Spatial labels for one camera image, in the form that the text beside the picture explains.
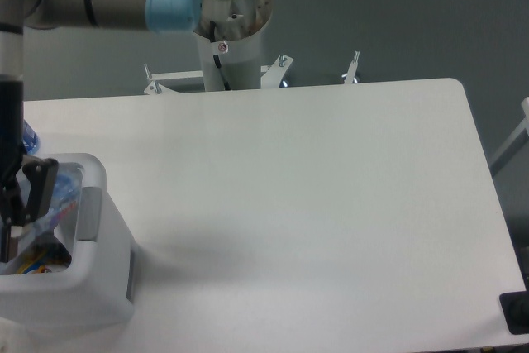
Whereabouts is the black cable on pedestal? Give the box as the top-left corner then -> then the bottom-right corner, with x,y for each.
208,20 -> 232,92

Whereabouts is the white trash can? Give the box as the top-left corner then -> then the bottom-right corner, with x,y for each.
1,153 -> 136,327

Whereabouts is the white far right bracket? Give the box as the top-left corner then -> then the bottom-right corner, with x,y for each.
342,50 -> 360,84

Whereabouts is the blue labelled drink bottle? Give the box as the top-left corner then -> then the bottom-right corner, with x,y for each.
22,120 -> 41,155

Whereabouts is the clear plastic bottle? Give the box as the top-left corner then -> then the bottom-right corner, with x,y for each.
21,169 -> 82,237

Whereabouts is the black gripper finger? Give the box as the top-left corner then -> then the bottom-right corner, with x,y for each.
1,177 -> 21,262
12,155 -> 59,227

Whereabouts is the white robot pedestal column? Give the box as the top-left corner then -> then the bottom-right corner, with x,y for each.
194,0 -> 272,92

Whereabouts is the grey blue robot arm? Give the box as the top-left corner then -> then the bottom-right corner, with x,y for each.
1,0 -> 203,263

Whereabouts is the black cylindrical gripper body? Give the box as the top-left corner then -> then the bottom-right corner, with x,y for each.
1,80 -> 26,182

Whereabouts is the white frame at right edge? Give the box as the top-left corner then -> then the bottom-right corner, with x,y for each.
489,98 -> 528,177

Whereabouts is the white right mounting bracket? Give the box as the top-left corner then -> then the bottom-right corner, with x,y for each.
260,55 -> 294,88

